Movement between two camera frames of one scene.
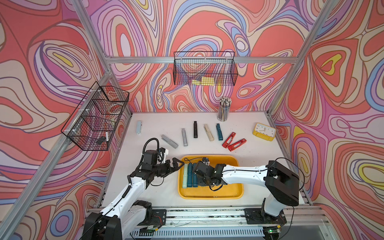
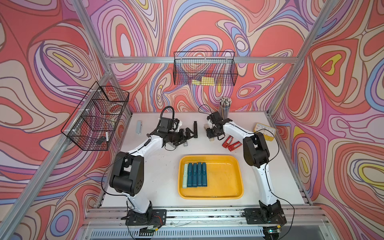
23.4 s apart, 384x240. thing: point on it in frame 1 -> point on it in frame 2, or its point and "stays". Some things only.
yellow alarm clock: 264,131 stays
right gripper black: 200,183 -> 210,135
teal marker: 189,175 stays
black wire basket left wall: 93,125 stays
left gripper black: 174,165 -> 181,137
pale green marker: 184,184 stays
